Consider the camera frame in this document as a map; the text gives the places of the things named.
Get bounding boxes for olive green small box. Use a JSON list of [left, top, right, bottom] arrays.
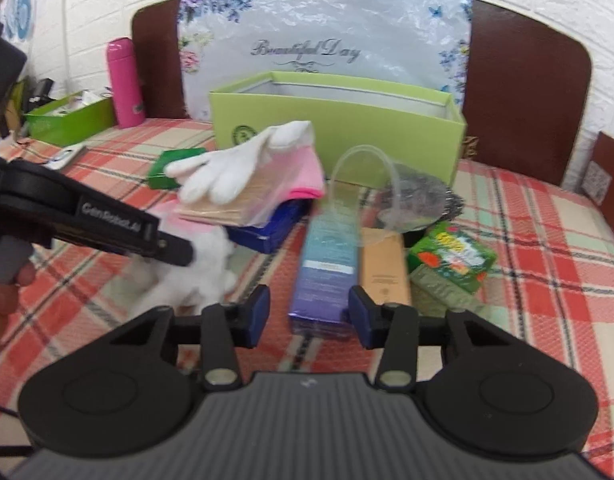
[[409, 266, 485, 318]]

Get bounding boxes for purple blue tall box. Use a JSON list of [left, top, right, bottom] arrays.
[[289, 198, 359, 340]]

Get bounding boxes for brown wooden headboard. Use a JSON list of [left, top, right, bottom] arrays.
[[130, 0, 592, 185]]

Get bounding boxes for white glove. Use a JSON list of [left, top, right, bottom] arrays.
[[128, 214, 237, 318], [164, 120, 315, 205]]

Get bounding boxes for white round charger device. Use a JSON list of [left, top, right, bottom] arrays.
[[42, 143, 87, 171]]

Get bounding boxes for gold cardboard box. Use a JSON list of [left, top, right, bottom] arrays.
[[360, 228, 411, 306]]

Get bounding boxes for dark blue box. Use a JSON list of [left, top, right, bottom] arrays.
[[227, 200, 313, 255]]

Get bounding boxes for steel wool scrubber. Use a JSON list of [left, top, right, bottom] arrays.
[[379, 169, 464, 233]]

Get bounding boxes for plaid bed sheet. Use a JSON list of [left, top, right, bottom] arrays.
[[0, 116, 614, 478]]

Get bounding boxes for black cable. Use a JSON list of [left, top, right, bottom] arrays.
[[0, 398, 34, 458]]

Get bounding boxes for dark green box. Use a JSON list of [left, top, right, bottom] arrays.
[[146, 146, 209, 191]]

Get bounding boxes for toothpick bag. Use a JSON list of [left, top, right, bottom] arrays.
[[173, 152, 308, 229]]

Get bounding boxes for pink thermos bottle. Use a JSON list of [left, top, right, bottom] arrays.
[[106, 37, 146, 129]]

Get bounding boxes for person left hand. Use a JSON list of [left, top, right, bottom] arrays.
[[0, 261, 36, 344]]

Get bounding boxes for clear plastic cup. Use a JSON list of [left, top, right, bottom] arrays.
[[327, 145, 423, 233]]

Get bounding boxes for light green cardboard box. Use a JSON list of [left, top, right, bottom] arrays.
[[209, 72, 466, 184]]

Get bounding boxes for green colourful small box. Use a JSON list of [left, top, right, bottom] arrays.
[[407, 221, 497, 294]]

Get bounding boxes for floral plastic pillow bag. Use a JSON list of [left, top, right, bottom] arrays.
[[177, 0, 473, 120]]

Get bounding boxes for brown cardboard box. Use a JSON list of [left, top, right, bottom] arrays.
[[581, 132, 614, 232]]

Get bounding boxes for small green open box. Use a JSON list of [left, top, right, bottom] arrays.
[[25, 90, 116, 148]]

